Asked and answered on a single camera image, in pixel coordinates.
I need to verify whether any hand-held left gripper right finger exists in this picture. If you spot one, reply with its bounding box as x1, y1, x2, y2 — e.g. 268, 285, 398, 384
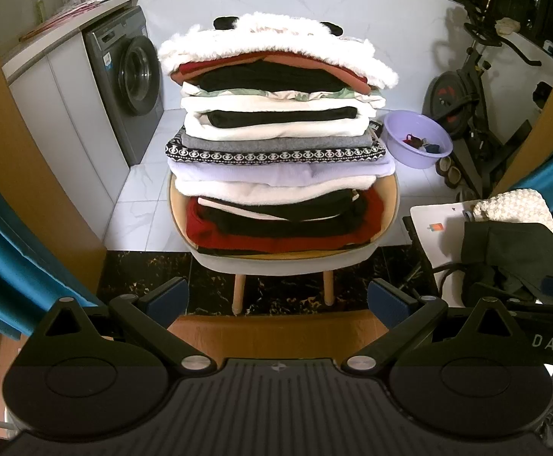
345, 278, 532, 374

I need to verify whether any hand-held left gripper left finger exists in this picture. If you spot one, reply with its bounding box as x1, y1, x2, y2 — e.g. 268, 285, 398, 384
32, 277, 218, 374

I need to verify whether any black jacket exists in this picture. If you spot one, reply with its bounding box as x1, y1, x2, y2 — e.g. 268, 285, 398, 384
461, 221, 553, 296

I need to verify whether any stack of folded clothes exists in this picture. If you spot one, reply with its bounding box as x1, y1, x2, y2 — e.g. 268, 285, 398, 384
156, 11, 401, 256

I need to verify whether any white folding table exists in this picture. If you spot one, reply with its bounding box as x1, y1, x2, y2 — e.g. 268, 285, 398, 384
408, 202, 496, 308

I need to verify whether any cream knit garment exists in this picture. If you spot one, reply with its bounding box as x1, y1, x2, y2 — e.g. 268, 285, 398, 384
472, 189, 553, 239

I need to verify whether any grey chair with wooden legs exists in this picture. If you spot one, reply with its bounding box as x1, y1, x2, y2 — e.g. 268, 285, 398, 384
167, 170, 401, 315

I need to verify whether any teal curtain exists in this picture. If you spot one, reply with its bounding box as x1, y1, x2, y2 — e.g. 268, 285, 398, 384
0, 156, 103, 341
518, 122, 553, 244

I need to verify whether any purple plastic basin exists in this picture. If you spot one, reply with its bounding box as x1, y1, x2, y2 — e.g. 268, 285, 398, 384
382, 109, 455, 170

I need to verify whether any black exercise bike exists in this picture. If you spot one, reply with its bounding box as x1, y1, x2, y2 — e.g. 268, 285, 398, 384
420, 0, 553, 201

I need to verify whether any white counter cabinet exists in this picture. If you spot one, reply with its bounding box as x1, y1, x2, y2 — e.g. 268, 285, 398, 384
0, 0, 141, 239

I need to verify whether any grey washing machine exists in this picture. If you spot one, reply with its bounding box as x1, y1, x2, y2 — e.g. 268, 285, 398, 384
82, 6, 166, 168

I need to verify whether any pink patterned mat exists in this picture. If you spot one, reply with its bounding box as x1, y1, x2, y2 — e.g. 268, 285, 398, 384
24, 0, 117, 40

